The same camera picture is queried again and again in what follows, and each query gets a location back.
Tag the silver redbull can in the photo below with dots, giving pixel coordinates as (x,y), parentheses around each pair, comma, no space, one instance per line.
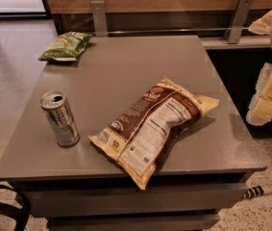
(56,107)

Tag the brown and yellow chip bag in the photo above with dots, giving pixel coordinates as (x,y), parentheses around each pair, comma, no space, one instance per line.
(136,138)

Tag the green jalapeno chip bag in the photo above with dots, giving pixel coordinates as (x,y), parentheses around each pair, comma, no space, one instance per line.
(66,47)

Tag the grey drawer cabinet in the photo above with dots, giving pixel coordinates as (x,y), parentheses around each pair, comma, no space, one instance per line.
(78,188)

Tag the black chair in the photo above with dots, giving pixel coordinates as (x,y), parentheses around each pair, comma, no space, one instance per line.
(20,215)

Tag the metal rail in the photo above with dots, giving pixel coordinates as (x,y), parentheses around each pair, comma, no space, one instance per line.
(169,31)

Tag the right metal bracket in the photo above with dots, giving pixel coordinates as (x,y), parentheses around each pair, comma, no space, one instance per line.
(233,33)

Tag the metal bracket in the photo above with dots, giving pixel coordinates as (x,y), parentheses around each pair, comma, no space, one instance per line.
(99,18)
(233,33)

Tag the left metal bracket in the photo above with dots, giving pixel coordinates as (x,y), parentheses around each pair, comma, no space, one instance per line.
(99,18)

